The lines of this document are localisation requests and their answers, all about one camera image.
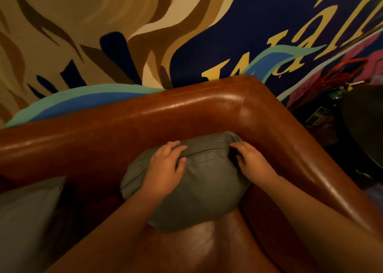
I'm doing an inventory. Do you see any red wire frame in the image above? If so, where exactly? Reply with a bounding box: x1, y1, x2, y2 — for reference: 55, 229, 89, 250
321, 58, 370, 87

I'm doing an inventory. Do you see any green gas cylinder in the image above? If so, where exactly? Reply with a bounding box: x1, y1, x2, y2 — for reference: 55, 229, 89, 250
305, 89, 345, 128

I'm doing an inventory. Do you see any person's right forearm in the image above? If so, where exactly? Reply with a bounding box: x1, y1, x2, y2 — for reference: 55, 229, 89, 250
260, 175, 383, 273

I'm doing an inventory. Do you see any person's left forearm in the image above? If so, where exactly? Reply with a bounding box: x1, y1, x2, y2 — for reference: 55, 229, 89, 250
45, 191, 167, 273

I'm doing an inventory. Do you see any person's right hand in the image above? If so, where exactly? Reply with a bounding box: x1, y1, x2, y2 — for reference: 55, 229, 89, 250
230, 142, 280, 190

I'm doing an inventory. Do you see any brown leather sofa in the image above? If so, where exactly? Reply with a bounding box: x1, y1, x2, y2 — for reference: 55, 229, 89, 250
0, 74, 383, 273

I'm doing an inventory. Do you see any light grey cushion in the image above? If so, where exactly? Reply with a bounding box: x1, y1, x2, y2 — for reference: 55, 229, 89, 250
0, 176, 68, 273

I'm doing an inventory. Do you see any grey-green cushion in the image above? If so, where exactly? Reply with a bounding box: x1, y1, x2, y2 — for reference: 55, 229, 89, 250
120, 131, 252, 232

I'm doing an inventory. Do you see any person's left hand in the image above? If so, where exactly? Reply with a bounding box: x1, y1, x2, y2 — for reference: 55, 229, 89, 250
140, 141, 188, 199

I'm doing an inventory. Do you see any dark round table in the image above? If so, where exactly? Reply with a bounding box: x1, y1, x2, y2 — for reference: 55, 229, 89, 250
340, 85, 383, 169

